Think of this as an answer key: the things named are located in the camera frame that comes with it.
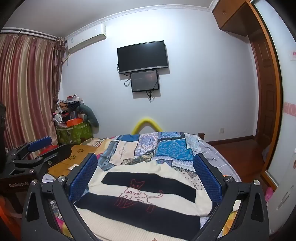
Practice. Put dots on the pile of assorted clutter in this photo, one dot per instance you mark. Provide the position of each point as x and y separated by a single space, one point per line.
66 107

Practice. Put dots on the wooden door frame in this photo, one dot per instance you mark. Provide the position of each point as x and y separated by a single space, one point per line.
278 104

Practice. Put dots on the yellow foam tube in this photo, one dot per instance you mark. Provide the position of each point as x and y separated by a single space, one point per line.
145 120

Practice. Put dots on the wooden door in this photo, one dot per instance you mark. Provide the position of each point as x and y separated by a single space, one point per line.
266 92

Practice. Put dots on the black wall television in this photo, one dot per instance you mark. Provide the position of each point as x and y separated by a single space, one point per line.
142 56

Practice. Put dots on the striped pink curtain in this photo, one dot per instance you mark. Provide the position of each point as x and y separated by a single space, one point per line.
27 81

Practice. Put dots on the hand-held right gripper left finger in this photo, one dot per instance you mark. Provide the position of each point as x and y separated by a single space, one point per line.
82 179

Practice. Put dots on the wooden overhead cabinet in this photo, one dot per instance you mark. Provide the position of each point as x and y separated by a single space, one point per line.
231 16

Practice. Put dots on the grey green plush toy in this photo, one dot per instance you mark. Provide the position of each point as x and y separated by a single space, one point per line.
89 113

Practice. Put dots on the white air conditioner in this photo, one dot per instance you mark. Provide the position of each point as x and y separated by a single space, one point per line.
85 38

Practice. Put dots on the red box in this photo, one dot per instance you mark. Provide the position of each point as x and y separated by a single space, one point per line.
47 150

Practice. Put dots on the white curtain rail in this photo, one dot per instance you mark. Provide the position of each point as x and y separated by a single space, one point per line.
27 32

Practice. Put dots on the pink plastic item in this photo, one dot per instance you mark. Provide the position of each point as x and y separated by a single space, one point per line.
269 194

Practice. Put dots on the orange box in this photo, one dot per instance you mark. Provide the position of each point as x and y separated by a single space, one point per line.
74 122

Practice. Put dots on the dark wooden bed post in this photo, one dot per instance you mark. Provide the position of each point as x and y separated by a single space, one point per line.
201 136

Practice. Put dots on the small black monitor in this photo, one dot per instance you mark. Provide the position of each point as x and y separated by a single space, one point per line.
144 81

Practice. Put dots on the green patterned bag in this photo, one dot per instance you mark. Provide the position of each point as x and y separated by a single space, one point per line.
76 134

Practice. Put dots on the blue patchwork blanket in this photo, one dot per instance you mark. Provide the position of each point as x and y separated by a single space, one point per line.
171 146

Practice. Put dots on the black and white striped sweater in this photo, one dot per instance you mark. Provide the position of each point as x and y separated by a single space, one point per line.
150 183

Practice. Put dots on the white wall socket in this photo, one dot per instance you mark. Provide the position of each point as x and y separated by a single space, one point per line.
221 130

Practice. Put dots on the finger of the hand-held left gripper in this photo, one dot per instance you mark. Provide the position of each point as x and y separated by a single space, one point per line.
41 142
57 154

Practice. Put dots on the brown paw print cardboard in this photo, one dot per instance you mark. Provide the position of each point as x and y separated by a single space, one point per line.
77 157

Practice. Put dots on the white cloth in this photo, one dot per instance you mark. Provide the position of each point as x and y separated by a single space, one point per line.
49 177

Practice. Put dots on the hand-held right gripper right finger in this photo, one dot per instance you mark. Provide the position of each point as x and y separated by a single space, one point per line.
208 179

